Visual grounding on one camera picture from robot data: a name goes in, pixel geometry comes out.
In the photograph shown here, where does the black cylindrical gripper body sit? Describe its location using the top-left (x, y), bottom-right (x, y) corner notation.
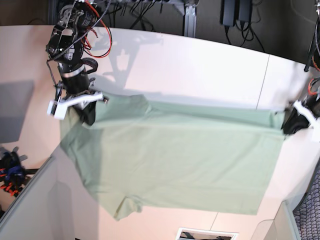
top-left (287, 94), bottom-right (320, 133)
top-left (57, 64), bottom-right (90, 95)

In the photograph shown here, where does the light green polo T-shirt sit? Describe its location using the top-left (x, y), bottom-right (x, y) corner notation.
top-left (60, 95), bottom-right (285, 220)

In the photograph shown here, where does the grey mesh chair seat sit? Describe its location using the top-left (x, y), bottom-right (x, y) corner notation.
top-left (293, 171), bottom-right (320, 240)

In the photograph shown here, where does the grey partition panel right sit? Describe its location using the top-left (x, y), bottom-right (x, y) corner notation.
top-left (251, 200), bottom-right (301, 240)

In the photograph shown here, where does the grey partition panel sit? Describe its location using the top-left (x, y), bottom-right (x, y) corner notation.
top-left (0, 157), bottom-right (76, 240)
top-left (251, 200), bottom-right (301, 240)

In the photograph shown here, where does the grey partition panel left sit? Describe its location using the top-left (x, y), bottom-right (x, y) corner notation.
top-left (0, 157), bottom-right (76, 240)

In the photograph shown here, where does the black power adapter brick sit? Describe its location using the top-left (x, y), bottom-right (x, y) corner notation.
top-left (238, 0), bottom-right (253, 23)
top-left (220, 0), bottom-right (237, 27)

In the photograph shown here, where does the black robot arm with orange wires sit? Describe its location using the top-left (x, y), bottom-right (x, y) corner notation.
top-left (304, 17), bottom-right (320, 97)

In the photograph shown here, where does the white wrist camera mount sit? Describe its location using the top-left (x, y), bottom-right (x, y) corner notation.
top-left (293, 100), bottom-right (320, 143)
top-left (47, 91), bottom-right (108, 120)

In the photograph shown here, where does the black robot arm with red wires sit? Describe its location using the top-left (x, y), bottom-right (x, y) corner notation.
top-left (45, 0), bottom-right (113, 73)

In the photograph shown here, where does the aluminium frame post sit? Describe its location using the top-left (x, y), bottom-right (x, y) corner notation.
top-left (183, 0), bottom-right (199, 38)

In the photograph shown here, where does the white table cable grommet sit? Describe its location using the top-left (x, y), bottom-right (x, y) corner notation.
top-left (175, 227), bottom-right (239, 240)

